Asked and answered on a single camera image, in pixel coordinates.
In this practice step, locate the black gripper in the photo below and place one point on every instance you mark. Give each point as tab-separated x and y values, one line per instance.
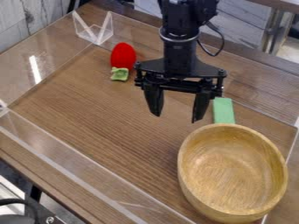
203	80

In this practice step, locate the green stick block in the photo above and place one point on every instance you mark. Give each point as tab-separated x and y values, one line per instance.
223	110

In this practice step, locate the clear acrylic corner bracket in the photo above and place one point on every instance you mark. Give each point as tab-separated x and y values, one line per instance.
94	33

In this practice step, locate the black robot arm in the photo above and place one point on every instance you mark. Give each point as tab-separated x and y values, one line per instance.
183	18

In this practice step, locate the red plush strawberry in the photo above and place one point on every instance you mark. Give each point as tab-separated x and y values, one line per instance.
122	60

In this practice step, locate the clear acrylic tray wall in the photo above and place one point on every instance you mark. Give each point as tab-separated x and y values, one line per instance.
79	135

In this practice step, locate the brown wooden bowl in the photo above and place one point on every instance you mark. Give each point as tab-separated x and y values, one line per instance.
231	172

